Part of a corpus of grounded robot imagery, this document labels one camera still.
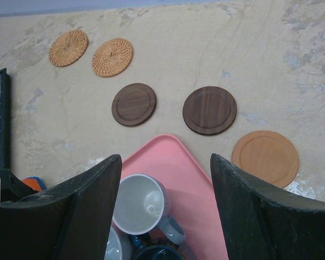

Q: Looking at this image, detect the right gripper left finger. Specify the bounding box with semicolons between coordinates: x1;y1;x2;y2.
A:
0;154;122;259

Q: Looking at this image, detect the large light blue cup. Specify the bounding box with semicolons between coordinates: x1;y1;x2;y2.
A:
104;226;133;260

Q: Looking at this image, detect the dark wooden coaster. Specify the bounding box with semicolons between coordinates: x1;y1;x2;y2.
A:
112;83;157;127
182;86;237;135

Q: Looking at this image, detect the woven rattan coaster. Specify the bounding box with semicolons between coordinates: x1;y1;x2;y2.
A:
92;38;134;77
49;29;89;67
232;131;300;188

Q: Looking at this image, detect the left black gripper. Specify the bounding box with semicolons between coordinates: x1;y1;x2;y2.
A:
0;169;38;203

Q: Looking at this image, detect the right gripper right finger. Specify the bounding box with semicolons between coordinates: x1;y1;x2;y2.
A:
210;153;325;259

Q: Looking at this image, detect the pink tray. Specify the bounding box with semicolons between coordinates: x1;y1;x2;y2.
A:
121;134;228;259

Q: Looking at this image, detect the small white cup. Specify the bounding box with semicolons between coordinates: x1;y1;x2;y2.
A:
113;174;186;245

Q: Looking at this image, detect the dark blue cup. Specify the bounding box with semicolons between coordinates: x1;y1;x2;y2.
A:
129;233;197;260

